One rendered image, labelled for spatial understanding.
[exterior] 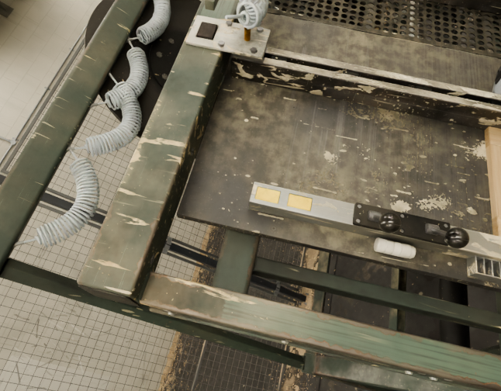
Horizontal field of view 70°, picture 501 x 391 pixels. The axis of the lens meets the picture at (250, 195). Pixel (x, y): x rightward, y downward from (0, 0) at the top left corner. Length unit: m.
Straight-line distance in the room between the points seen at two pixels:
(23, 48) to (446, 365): 5.97
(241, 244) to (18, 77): 5.32
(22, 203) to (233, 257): 0.65
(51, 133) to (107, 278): 0.68
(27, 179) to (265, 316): 0.80
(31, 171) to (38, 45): 5.06
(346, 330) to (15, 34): 5.96
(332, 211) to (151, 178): 0.38
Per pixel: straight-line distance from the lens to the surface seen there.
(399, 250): 0.81
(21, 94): 5.80
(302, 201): 0.77
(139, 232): 0.69
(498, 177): 1.02
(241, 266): 0.79
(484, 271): 0.88
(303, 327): 0.69
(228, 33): 0.97
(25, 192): 1.19
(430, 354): 0.76
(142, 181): 0.73
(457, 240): 0.72
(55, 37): 6.33
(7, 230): 1.16
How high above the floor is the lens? 2.03
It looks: 24 degrees down
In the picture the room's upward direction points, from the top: 63 degrees counter-clockwise
